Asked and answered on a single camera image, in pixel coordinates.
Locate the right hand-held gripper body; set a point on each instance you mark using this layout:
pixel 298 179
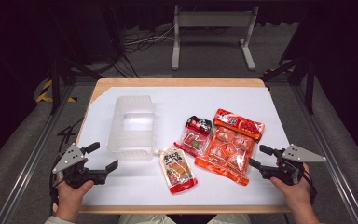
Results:
pixel 298 154

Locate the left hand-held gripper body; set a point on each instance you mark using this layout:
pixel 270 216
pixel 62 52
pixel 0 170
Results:
pixel 71 157

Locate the orange snack bag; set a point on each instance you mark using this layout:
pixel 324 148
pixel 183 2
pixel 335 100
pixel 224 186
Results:
pixel 231 146

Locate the translucent plastic storage box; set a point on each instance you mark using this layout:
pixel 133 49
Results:
pixel 132 124

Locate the small red black snack packet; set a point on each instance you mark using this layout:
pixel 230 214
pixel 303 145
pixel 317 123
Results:
pixel 195 138

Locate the person's right hand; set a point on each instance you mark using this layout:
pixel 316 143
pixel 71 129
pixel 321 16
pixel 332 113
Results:
pixel 295 193

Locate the person's left hand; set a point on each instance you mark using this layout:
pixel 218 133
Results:
pixel 71 199

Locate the red spout pouch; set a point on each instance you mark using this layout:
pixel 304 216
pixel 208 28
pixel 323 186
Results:
pixel 177 171

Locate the yellow black hazard tape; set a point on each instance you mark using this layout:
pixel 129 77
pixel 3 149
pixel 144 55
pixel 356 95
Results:
pixel 45 93

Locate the black metal stand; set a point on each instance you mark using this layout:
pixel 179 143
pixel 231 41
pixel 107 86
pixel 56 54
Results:
pixel 55 84
pixel 309 81

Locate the white table mat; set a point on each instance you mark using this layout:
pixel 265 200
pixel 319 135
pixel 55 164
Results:
pixel 174 102

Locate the wooden table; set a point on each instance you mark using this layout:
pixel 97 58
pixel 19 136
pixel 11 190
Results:
pixel 180 82

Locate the white metal stand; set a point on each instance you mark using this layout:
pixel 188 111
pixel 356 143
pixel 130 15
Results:
pixel 214 19

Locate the aluminium floor rail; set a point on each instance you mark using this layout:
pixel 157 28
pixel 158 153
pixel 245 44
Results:
pixel 329 155
pixel 34 155

